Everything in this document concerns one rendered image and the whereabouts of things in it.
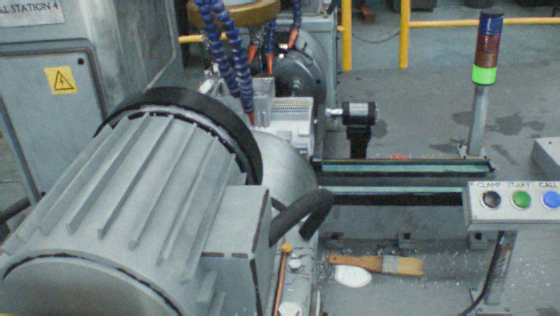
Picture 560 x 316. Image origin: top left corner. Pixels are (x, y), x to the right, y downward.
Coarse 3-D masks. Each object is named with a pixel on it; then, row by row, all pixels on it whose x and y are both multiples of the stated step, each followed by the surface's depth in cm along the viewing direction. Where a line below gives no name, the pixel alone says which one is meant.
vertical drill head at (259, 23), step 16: (192, 0) 94; (224, 0) 87; (240, 0) 87; (256, 0) 89; (272, 0) 89; (192, 16) 89; (240, 16) 86; (256, 16) 87; (272, 16) 90; (208, 32) 92; (256, 32) 91; (208, 48) 94; (256, 48) 93
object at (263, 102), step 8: (256, 80) 106; (264, 80) 105; (272, 80) 105; (216, 88) 104; (224, 88) 107; (256, 88) 107; (264, 88) 107; (272, 88) 104; (216, 96) 100; (224, 96) 107; (232, 96) 106; (256, 96) 98; (264, 96) 98; (272, 96) 104; (224, 104) 100; (232, 104) 99; (240, 104) 99; (256, 104) 99; (264, 104) 99; (240, 112) 100; (256, 112) 100; (264, 112) 99; (248, 120) 101; (256, 120) 101; (264, 120) 100; (264, 128) 101
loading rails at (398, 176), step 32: (352, 160) 116; (384, 160) 115; (416, 160) 114; (448, 160) 113; (480, 160) 113; (352, 192) 105; (384, 192) 105; (416, 192) 104; (448, 192) 103; (352, 224) 110; (384, 224) 109; (416, 224) 108; (448, 224) 107
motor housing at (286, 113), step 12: (276, 108) 102; (288, 108) 102; (300, 108) 102; (312, 108) 109; (276, 120) 102; (288, 120) 101; (300, 120) 101; (312, 120) 113; (276, 132) 101; (312, 132) 115; (300, 144) 99; (312, 144) 115
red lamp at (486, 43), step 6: (480, 36) 119; (486, 36) 118; (492, 36) 117; (498, 36) 117; (480, 42) 119; (486, 42) 118; (492, 42) 118; (498, 42) 118; (480, 48) 120; (486, 48) 119; (492, 48) 119; (498, 48) 119
